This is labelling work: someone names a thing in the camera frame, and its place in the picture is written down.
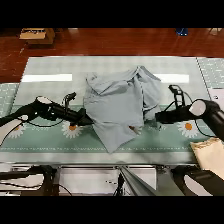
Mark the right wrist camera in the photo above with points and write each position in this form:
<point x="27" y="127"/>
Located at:
<point x="176" y="95"/>

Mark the cardboard box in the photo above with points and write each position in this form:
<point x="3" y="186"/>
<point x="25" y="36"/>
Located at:
<point x="37" y="35"/>

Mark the blue object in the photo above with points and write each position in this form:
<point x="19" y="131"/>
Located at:
<point x="182" y="31"/>

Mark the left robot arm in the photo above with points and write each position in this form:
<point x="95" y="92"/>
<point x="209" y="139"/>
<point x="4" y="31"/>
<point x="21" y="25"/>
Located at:
<point x="31" y="110"/>

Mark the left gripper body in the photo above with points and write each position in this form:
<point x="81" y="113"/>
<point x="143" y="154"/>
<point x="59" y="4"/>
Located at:
<point x="80" y="118"/>

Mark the light blue shirt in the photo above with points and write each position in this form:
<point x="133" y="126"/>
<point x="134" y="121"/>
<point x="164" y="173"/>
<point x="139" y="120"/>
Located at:
<point x="116" y="106"/>

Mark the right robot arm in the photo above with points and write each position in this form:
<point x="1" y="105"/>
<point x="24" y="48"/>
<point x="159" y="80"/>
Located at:
<point x="210" y="115"/>

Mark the cream garment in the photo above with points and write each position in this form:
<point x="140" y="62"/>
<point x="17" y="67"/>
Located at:
<point x="210" y="156"/>

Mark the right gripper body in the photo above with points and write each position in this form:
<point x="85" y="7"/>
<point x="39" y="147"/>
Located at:
<point x="171" y="116"/>

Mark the silver frame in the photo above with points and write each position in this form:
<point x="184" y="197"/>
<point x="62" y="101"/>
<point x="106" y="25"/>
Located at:
<point x="136" y="181"/>

